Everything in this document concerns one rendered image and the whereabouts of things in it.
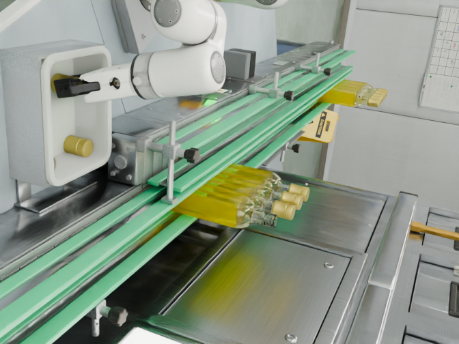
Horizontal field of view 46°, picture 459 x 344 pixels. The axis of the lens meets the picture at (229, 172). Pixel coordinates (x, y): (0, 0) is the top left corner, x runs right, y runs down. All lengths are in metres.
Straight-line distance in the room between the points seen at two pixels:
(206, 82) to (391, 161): 6.45
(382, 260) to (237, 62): 0.74
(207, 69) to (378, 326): 0.59
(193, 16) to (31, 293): 0.45
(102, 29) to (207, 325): 0.61
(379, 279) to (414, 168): 5.99
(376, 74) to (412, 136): 0.89
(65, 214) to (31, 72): 0.25
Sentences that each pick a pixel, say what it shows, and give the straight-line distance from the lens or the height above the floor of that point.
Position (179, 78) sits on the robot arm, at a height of 1.04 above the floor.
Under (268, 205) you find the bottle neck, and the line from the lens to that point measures 1.16.
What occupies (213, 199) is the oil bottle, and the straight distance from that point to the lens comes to 1.12.
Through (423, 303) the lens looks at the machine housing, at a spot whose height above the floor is 1.46.
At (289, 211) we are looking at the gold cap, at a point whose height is 1.16.
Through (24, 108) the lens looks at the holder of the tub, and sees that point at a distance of 0.93.
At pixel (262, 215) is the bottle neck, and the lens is 1.10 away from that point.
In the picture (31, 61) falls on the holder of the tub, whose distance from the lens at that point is 0.90.
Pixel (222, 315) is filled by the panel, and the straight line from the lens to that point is 1.04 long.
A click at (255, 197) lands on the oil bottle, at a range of 1.15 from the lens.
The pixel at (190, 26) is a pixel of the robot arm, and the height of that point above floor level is 1.06.
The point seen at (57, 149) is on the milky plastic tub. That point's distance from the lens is 1.04.
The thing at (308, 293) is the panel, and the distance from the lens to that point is 1.13.
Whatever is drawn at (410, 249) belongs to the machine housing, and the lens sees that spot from 1.44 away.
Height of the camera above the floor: 1.41
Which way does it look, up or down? 20 degrees down
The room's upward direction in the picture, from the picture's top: 103 degrees clockwise
